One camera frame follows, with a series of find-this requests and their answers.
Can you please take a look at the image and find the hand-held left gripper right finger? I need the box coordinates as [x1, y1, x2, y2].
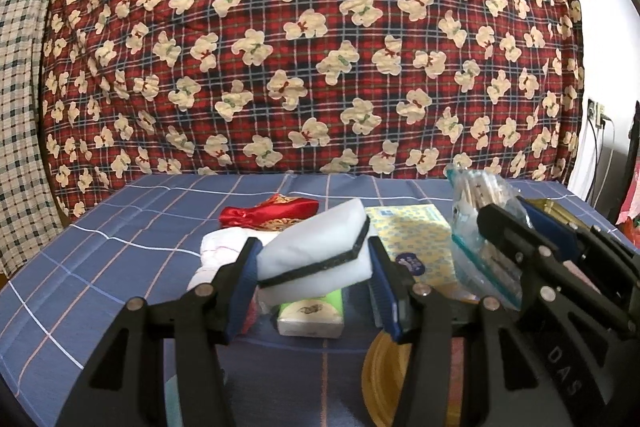
[367, 236, 547, 427]

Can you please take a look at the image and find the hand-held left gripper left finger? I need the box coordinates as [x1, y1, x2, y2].
[57, 238, 265, 427]

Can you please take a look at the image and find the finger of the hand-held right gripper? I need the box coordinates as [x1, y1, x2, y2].
[476, 203, 636, 338]
[517, 196, 640, 293]

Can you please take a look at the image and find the rectangular gold tin box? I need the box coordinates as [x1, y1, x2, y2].
[525, 198, 626, 238]

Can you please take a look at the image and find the clear bag of cotton swabs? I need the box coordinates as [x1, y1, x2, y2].
[445, 164, 526, 313]

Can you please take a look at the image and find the red gold drawstring pouch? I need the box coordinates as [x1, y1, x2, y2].
[219, 194, 319, 233]

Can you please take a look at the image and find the white sponge with black layer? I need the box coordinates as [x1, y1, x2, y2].
[256, 198, 373, 303]

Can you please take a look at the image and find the white cloth with pink trim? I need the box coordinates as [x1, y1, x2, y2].
[187, 227, 281, 293]

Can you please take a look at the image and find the yellow patterned tissue pack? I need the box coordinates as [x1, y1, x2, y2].
[365, 204, 458, 288]

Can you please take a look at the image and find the small green white tissue packet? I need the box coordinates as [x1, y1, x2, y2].
[276, 287, 347, 339]

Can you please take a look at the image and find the pink red cloth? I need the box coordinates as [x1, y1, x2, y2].
[616, 167, 640, 249]

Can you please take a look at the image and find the blue checked bedsheet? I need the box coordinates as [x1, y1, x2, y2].
[0, 174, 640, 427]

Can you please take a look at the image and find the red plaid bear-print blanket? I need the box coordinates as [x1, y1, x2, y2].
[40, 0, 586, 218]

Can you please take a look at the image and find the cream dark checked hanging cloth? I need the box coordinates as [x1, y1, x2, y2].
[0, 0, 71, 278]

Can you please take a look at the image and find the white cable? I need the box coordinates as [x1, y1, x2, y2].
[585, 116, 619, 208]

